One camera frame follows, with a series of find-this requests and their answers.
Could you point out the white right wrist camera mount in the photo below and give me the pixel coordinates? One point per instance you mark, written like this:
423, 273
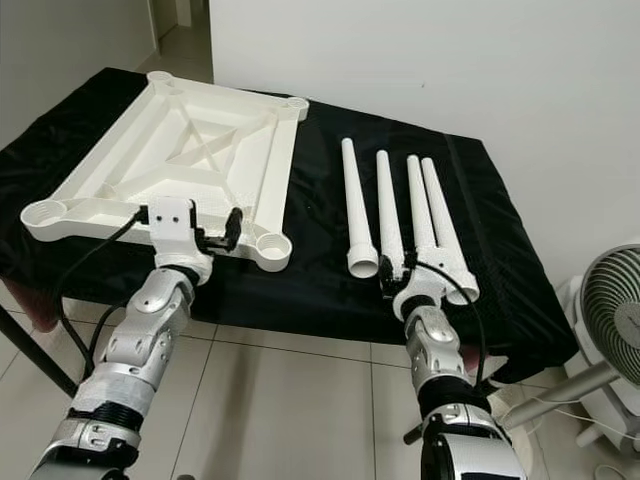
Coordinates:
425, 295

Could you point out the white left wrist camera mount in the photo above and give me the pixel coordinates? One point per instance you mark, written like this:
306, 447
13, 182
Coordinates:
172, 222

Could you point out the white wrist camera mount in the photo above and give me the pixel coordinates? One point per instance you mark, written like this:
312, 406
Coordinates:
172, 222
425, 295

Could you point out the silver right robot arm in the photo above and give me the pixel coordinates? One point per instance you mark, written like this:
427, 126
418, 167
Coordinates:
435, 350

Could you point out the white floor fan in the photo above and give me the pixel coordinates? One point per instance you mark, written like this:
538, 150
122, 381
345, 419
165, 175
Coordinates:
610, 300

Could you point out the white plastic table top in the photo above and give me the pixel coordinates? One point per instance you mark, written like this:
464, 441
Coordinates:
130, 165

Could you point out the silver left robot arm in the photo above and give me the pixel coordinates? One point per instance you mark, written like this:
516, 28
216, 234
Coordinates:
150, 340

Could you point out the white plastic table leg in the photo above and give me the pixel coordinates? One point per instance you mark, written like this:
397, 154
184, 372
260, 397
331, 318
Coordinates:
390, 210
445, 225
422, 215
355, 210

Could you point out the grey metal tube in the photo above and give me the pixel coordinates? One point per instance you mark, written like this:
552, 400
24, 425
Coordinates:
560, 392

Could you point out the black metal table leg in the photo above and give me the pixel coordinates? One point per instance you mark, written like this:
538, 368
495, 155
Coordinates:
50, 352
412, 434

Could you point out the black table cloth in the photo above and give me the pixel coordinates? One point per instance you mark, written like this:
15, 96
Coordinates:
360, 110

